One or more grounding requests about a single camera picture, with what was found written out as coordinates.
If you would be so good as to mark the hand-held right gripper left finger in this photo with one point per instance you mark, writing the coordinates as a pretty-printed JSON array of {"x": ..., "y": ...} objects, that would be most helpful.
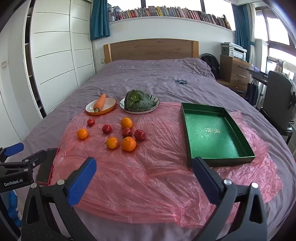
[{"x": 83, "y": 180}]

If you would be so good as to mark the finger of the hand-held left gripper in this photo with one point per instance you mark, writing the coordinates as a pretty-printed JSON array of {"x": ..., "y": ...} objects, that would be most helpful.
[
  {"x": 37, "y": 157},
  {"x": 14, "y": 148}
]

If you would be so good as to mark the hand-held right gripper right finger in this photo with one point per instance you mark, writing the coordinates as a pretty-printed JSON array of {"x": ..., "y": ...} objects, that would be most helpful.
[{"x": 204, "y": 179}]

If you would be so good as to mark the green shallow box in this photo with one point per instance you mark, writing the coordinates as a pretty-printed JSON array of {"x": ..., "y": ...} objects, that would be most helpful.
[{"x": 215, "y": 134}]

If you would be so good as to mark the large orange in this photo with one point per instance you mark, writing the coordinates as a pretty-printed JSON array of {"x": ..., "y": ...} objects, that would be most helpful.
[{"x": 128, "y": 143}]

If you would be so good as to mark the red tomato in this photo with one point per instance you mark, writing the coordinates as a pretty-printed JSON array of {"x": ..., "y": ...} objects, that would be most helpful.
[
  {"x": 91, "y": 122},
  {"x": 106, "y": 128},
  {"x": 140, "y": 134},
  {"x": 127, "y": 132}
]

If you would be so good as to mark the person's left hand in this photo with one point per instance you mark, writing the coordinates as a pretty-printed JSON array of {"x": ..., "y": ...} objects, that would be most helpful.
[{"x": 13, "y": 208}]

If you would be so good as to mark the smartphone in red case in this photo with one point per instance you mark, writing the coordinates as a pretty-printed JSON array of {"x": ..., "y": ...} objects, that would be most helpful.
[{"x": 45, "y": 169}]

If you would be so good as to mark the pink plastic sheet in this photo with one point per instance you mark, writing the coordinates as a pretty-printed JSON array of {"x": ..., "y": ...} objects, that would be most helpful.
[{"x": 138, "y": 185}]

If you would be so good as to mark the carrot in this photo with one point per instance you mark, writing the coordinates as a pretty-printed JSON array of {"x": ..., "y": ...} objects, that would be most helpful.
[{"x": 100, "y": 103}]

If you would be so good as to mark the orange oval dish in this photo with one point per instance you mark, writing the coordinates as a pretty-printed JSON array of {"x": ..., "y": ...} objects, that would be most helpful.
[{"x": 109, "y": 104}]

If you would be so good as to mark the white patterned plate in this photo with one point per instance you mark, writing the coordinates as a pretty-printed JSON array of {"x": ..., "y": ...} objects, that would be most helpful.
[{"x": 138, "y": 112}]

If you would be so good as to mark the bok choy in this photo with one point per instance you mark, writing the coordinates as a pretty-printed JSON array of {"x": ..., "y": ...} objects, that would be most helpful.
[{"x": 137, "y": 100}]

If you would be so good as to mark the black bag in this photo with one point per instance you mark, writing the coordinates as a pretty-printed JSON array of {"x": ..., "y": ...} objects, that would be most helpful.
[{"x": 251, "y": 92}]

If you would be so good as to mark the white wardrobe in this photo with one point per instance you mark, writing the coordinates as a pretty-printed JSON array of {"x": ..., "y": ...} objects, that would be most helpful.
[{"x": 53, "y": 58}]

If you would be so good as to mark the grey chair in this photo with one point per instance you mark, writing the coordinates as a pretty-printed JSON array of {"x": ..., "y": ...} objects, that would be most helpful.
[{"x": 275, "y": 97}]

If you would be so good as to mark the wooden dresser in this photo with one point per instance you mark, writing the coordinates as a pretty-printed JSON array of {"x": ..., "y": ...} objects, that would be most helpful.
[{"x": 233, "y": 71}]

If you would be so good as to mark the black backpack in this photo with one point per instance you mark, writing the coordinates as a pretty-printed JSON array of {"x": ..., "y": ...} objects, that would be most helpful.
[{"x": 211, "y": 64}]

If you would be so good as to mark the purple bed cover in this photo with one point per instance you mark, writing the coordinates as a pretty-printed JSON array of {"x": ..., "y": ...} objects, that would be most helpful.
[{"x": 150, "y": 76}]

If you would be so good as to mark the white printer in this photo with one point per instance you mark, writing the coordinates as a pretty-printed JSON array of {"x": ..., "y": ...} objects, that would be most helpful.
[{"x": 233, "y": 51}]

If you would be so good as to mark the wooden headboard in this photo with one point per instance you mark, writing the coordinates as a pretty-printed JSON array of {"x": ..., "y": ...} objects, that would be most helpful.
[{"x": 150, "y": 49}]

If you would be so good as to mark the teal curtain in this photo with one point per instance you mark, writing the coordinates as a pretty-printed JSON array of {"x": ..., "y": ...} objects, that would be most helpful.
[
  {"x": 241, "y": 30},
  {"x": 99, "y": 20}
]

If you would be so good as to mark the row of books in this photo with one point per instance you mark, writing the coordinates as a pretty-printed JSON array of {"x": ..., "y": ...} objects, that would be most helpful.
[{"x": 161, "y": 11}]

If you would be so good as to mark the wall switch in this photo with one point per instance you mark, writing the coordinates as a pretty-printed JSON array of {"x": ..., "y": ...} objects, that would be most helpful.
[{"x": 4, "y": 64}]

